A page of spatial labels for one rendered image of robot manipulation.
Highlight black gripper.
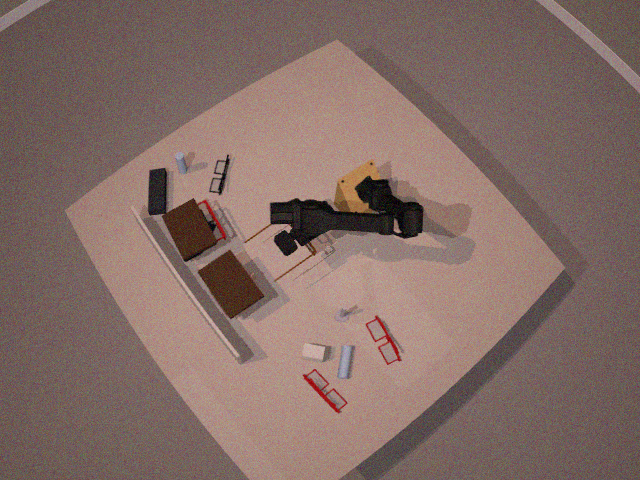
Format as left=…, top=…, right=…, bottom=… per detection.
left=274, top=229, right=321, bottom=256

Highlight black glasses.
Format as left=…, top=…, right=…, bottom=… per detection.
left=209, top=155, right=230, bottom=195

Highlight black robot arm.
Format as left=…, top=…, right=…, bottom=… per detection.
left=270, top=176, right=424, bottom=239

